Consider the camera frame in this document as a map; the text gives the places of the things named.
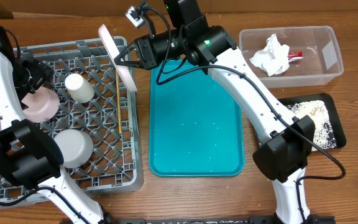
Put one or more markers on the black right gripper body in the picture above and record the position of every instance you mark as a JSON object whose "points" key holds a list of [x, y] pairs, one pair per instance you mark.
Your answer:
{"points": [[164, 47]]}

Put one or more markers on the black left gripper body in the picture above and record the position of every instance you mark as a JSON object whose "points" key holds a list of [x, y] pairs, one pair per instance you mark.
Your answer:
{"points": [[32, 76]]}

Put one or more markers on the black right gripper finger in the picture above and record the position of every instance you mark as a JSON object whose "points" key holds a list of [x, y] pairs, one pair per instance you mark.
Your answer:
{"points": [[133, 64], [121, 56]]}

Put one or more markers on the pink small bowl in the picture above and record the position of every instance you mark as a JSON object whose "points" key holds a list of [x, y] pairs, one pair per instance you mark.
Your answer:
{"points": [[41, 106]]}

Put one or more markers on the white plate with food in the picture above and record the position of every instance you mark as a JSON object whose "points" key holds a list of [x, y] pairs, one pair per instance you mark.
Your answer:
{"points": [[113, 52]]}

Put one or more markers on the cream white cup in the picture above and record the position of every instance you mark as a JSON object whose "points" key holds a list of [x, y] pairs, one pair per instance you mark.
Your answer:
{"points": [[79, 88]]}

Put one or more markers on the grey ceramic bowl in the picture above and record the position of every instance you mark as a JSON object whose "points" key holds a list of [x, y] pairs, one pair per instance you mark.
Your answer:
{"points": [[76, 147]]}

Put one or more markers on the white napkin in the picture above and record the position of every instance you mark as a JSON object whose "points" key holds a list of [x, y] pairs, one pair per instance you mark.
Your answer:
{"points": [[273, 58]]}

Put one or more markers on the red snack wrapper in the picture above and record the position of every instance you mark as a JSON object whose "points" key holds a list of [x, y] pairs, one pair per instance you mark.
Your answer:
{"points": [[294, 56]]}

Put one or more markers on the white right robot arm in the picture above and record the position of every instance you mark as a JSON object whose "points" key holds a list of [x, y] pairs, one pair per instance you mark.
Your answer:
{"points": [[285, 140]]}

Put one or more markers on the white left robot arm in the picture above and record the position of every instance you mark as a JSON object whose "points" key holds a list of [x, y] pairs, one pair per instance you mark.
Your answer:
{"points": [[29, 157]]}

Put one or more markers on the grey plastic dishwasher rack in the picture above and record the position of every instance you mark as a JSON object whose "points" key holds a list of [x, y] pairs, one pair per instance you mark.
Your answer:
{"points": [[115, 164]]}

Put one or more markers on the teal plastic tray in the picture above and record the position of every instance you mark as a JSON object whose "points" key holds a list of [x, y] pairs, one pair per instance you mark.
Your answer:
{"points": [[195, 128]]}

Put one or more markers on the clear plastic bin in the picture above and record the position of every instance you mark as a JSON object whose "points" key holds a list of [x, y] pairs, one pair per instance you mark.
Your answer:
{"points": [[321, 62]]}

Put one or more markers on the black tray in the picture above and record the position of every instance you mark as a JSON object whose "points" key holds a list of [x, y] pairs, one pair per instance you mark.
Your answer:
{"points": [[333, 115]]}

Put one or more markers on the spilled rice pile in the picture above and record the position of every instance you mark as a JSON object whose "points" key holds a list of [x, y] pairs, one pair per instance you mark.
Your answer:
{"points": [[318, 112]]}

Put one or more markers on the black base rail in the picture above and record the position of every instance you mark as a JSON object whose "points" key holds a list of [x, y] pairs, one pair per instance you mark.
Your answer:
{"points": [[197, 221]]}

